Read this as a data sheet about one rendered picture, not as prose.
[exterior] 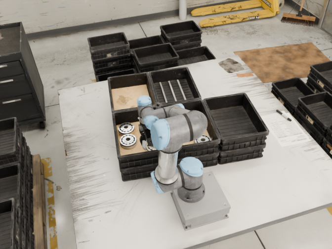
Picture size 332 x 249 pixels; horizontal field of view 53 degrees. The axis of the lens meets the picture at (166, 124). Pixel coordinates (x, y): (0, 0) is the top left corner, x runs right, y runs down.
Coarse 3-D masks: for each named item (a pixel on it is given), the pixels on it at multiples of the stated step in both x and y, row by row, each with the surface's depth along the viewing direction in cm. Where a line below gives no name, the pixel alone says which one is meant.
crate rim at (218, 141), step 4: (192, 100) 221; (196, 100) 221; (200, 100) 221; (164, 104) 219; (168, 104) 219; (172, 104) 219; (204, 104) 218; (204, 108) 215; (208, 116) 209; (212, 124) 203; (216, 132) 198; (212, 140) 193; (216, 140) 193; (188, 144) 192; (192, 144) 192; (196, 144) 191; (200, 144) 192; (204, 144) 192; (208, 144) 193; (212, 144) 194; (184, 148) 191; (188, 148) 192
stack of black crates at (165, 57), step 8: (136, 48) 338; (144, 48) 340; (152, 48) 342; (160, 48) 345; (168, 48) 348; (136, 56) 327; (144, 56) 346; (152, 56) 346; (160, 56) 345; (168, 56) 345; (176, 56) 328; (136, 64) 336; (144, 64) 318; (152, 64) 322; (160, 64) 325; (168, 64) 327; (176, 64) 330; (136, 72) 345
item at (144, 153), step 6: (156, 108) 216; (114, 120) 209; (114, 126) 204; (114, 132) 201; (156, 150) 189; (120, 156) 186; (126, 156) 186; (132, 156) 187; (138, 156) 188; (144, 156) 189
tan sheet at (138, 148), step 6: (138, 126) 218; (138, 132) 214; (120, 138) 211; (138, 138) 210; (138, 144) 207; (120, 150) 203; (126, 150) 203; (132, 150) 203; (138, 150) 203; (144, 150) 203
